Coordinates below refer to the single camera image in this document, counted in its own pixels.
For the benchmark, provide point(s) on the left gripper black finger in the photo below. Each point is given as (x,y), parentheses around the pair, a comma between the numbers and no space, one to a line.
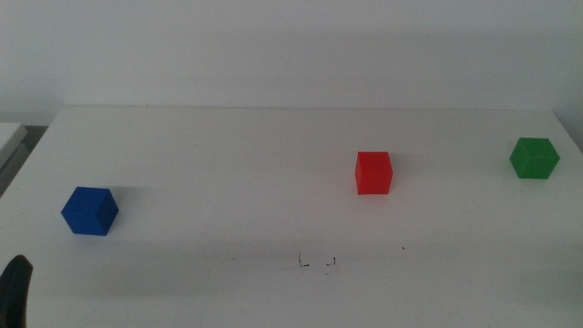
(14,296)

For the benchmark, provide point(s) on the blue cube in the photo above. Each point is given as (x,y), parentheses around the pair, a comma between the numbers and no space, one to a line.
(88,212)

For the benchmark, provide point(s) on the red cube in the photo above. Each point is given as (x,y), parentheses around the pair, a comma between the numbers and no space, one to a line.
(373,173)

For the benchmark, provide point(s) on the green cube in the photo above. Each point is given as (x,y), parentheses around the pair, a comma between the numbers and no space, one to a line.
(533,159)

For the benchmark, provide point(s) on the white side table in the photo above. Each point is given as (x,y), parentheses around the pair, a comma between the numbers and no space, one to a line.
(9,134)

